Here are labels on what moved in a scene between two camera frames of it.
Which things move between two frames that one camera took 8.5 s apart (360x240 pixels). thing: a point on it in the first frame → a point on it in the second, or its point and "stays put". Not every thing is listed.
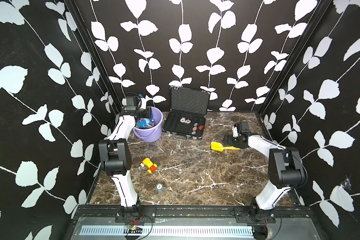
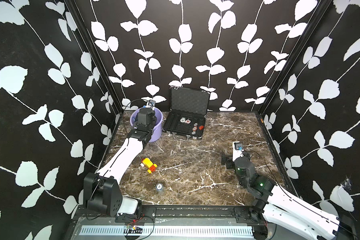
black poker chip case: (188, 109) stays put
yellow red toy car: (148, 163) stays put
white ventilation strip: (166, 231) stays put
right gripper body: (235, 141) → (230, 164)
